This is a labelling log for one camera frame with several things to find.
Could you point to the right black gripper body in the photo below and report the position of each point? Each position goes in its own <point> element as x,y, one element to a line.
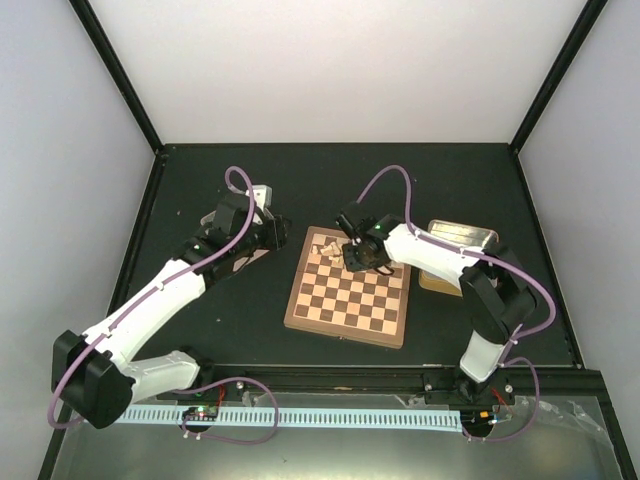
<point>359,261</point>

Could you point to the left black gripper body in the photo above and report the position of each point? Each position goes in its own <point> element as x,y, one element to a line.
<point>274,239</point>

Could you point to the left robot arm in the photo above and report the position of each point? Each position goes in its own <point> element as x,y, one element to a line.
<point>96,373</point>

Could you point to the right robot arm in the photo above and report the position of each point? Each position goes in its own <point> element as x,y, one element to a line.
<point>498,302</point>

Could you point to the pile of light chess pieces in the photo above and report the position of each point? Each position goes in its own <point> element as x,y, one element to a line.
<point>330,254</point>

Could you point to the wooden chess board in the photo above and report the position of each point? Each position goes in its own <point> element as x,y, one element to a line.
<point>367,306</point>

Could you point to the small circuit board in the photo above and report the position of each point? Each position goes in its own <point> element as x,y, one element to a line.
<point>201,413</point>

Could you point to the pink embossed tin box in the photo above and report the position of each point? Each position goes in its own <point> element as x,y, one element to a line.
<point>207,221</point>

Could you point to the yellow tin box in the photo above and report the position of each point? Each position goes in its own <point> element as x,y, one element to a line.
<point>463,234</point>

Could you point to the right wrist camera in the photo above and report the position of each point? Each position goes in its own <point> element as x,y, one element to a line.
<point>355,221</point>

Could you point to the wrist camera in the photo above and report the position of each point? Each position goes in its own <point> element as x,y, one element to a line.
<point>355,221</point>
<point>262,197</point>

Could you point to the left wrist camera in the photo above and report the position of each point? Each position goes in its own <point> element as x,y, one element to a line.
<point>262,197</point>

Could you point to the light blue slotted cable duct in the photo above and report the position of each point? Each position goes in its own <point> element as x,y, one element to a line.
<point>266,417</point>

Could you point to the black frame post left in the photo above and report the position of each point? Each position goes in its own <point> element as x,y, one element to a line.
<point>103,46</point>

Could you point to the black frame post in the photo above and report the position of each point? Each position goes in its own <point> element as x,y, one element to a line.
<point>103,46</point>
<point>572,45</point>

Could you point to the black frame post right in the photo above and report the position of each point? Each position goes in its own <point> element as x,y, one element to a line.
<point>572,45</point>

